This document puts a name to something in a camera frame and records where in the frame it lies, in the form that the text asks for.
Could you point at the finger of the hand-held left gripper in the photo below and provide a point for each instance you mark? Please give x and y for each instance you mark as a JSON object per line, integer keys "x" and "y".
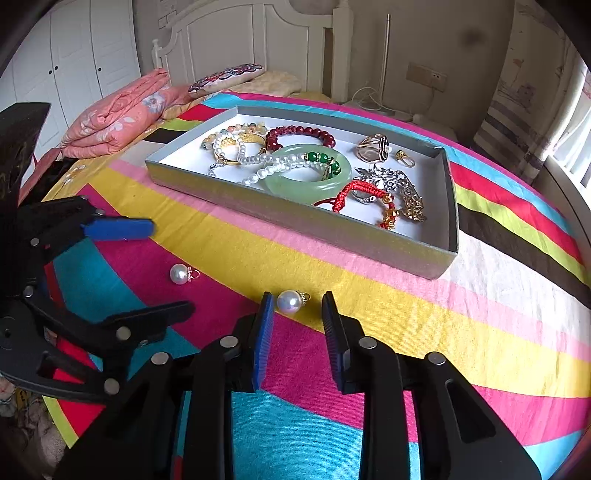
{"x": 147, "y": 316}
{"x": 120, "y": 229}

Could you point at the white wooden headboard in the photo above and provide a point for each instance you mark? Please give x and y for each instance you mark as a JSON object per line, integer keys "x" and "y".
{"x": 277, "y": 37}

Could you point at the folded pink floral quilt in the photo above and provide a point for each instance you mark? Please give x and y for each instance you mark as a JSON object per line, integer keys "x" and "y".
{"x": 120, "y": 115}

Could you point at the green jade bangle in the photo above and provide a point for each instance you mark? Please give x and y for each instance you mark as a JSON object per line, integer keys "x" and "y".
{"x": 300, "y": 191}

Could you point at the white wardrobe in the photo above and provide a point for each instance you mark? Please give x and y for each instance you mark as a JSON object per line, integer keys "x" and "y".
{"x": 74, "y": 55}

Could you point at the white nightstand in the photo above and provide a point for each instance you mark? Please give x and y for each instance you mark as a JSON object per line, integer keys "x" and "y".
{"x": 438, "y": 127}

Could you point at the white pearl earring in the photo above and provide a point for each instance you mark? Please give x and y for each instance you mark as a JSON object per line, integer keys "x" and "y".
{"x": 179, "y": 274}
{"x": 287, "y": 302}

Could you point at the patterned striped curtain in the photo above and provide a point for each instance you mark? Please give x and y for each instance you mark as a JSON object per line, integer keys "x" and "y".
{"x": 521, "y": 115}

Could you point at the colourful striped blanket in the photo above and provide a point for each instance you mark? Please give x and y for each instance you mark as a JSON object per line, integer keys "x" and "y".
{"x": 415, "y": 295}

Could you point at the silver brooch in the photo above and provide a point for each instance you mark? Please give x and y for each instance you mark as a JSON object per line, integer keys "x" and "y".
{"x": 388, "y": 177}

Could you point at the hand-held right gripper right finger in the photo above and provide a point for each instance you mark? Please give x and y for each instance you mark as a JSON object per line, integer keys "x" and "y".
{"x": 333, "y": 346}

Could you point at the beige wall socket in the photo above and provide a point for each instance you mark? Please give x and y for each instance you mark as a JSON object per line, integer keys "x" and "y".
{"x": 425, "y": 76}

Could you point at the pale yellow quilted pillow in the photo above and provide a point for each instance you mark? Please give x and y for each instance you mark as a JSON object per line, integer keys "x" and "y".
{"x": 277, "y": 83}

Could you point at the grey cardboard jewelry box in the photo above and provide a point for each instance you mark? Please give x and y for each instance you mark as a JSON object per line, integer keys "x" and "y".
{"x": 295, "y": 217}

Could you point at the gold bangle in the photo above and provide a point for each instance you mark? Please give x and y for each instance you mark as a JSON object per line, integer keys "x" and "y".
{"x": 229, "y": 161}

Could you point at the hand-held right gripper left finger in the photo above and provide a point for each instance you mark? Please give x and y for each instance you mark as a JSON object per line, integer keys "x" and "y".
{"x": 261, "y": 341}

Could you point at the embroidered flower pillow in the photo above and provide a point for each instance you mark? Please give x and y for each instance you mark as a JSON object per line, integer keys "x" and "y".
{"x": 226, "y": 76}

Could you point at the gold hairpin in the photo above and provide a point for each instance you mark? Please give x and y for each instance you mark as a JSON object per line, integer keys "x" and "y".
{"x": 413, "y": 207}

